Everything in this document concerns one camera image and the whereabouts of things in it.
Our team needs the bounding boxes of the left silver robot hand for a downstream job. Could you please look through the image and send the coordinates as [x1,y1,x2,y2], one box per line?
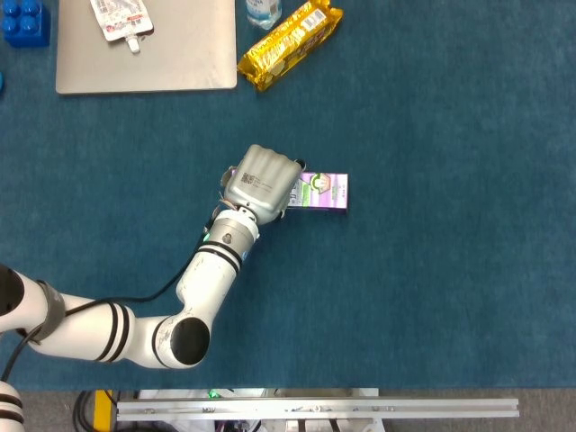
[223,144,309,227]

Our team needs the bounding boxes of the purple and white carton box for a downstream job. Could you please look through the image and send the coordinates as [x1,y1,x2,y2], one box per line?
[219,166,350,216]

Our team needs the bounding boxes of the silver closed laptop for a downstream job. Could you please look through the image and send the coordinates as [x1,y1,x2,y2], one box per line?
[55,0,239,95]

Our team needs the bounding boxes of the gold biscuit packet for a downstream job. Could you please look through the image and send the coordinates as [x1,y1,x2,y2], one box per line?
[237,0,345,93]

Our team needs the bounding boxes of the blue felt table cover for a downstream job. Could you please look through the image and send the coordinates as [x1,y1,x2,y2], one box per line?
[0,0,576,392]

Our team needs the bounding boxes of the clear plastic water bottle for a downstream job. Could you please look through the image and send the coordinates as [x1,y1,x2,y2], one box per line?
[245,0,284,31]

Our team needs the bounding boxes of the white spout pouch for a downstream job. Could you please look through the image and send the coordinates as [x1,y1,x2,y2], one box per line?
[89,0,155,54]

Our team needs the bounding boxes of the blue building block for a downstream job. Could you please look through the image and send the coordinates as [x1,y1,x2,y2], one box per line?
[1,0,51,49]

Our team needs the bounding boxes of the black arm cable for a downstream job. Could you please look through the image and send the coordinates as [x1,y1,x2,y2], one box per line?
[0,224,212,383]

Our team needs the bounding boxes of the aluminium profile rail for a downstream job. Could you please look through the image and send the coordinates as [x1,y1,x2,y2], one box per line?
[115,397,521,422]

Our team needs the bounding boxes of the yellow bracket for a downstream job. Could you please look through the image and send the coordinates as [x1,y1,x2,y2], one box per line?
[93,390,114,429]

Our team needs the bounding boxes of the black floor cables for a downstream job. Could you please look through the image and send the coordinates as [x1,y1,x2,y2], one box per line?
[73,391,98,432]

